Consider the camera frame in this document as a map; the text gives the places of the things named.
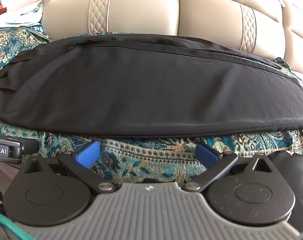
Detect black rounded object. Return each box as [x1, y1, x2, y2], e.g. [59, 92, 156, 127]
[268, 151, 303, 239]

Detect light blue cloth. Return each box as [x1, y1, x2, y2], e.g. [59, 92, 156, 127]
[0, 0, 46, 35]

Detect blue patterned blanket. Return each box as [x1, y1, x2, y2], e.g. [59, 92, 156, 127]
[0, 26, 303, 188]

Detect black pants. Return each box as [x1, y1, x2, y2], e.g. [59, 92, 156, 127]
[0, 35, 303, 139]

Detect green cable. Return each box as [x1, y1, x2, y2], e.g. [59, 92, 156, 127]
[0, 211, 35, 240]

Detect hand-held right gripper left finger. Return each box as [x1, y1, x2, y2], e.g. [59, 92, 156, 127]
[18, 141, 117, 194]

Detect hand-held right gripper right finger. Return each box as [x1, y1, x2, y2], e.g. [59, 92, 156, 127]
[185, 144, 276, 194]

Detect beige leather sofa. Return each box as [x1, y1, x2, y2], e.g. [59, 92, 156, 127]
[41, 0, 303, 78]

